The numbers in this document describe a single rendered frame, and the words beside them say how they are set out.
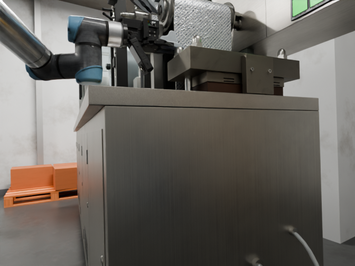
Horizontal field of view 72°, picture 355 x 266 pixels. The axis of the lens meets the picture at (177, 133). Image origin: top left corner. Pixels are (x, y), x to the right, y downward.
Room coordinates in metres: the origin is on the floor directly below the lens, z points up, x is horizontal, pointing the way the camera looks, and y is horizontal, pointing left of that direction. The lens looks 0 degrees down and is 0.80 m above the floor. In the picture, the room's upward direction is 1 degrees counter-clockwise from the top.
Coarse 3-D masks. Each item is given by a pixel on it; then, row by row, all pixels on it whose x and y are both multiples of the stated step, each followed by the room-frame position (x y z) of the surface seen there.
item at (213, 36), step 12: (180, 24) 0.84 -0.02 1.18; (192, 24) 0.86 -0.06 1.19; (204, 24) 0.88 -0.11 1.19; (216, 24) 0.90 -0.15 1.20; (180, 36) 0.84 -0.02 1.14; (192, 36) 0.85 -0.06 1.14; (204, 36) 0.87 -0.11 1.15; (216, 36) 0.89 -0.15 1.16; (228, 36) 0.92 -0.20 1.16; (216, 48) 0.89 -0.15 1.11; (228, 48) 0.92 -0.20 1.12
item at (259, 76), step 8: (248, 56) 0.68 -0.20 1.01; (256, 56) 0.69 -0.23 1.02; (264, 56) 0.70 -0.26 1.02; (248, 64) 0.68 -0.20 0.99; (256, 64) 0.69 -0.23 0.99; (264, 64) 0.70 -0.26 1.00; (272, 64) 0.72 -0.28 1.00; (248, 72) 0.68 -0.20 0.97; (256, 72) 0.69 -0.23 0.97; (264, 72) 0.70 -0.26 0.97; (272, 72) 0.72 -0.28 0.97; (248, 80) 0.68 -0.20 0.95; (256, 80) 0.69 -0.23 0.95; (264, 80) 0.70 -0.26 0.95; (272, 80) 0.72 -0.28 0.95; (248, 88) 0.68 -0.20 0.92; (256, 88) 0.69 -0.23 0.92; (264, 88) 0.70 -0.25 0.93; (272, 88) 0.72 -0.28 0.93
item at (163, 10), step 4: (160, 0) 0.87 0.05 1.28; (164, 0) 0.85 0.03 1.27; (160, 4) 0.87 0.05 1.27; (164, 4) 0.84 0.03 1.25; (160, 8) 0.87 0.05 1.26; (164, 8) 0.84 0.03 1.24; (160, 12) 0.88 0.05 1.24; (164, 12) 0.85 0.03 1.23; (160, 16) 0.88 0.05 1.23; (164, 16) 0.86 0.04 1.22; (160, 20) 0.88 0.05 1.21
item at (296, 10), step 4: (296, 0) 0.75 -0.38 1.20; (300, 0) 0.73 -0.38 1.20; (304, 0) 0.72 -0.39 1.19; (296, 4) 0.75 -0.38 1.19; (300, 4) 0.73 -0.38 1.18; (304, 4) 0.72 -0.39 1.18; (296, 8) 0.75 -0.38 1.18; (300, 8) 0.73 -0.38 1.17; (304, 8) 0.72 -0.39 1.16; (296, 12) 0.75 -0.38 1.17; (300, 12) 0.74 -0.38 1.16
